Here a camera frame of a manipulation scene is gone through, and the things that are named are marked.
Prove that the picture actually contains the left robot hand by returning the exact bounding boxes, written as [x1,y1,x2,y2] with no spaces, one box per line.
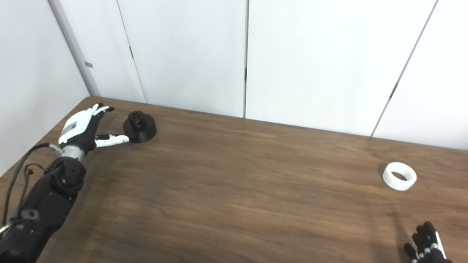
[58,103,130,153]

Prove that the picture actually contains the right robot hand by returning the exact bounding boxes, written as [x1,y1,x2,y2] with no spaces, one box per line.
[404,221,454,263]

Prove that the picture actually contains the round black stepped part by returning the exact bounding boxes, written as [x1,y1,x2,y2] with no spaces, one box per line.
[123,111,157,143]

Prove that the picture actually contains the white toothed ring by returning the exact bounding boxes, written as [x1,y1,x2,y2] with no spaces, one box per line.
[383,162,417,191]

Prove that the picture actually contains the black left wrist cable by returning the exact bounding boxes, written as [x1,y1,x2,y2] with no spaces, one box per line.
[2,143,64,227]

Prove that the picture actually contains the thin left wrist wires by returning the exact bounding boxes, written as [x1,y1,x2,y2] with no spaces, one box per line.
[20,164,46,209]

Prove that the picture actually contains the gray wall corner post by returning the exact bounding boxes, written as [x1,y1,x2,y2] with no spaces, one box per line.
[48,0,101,97]

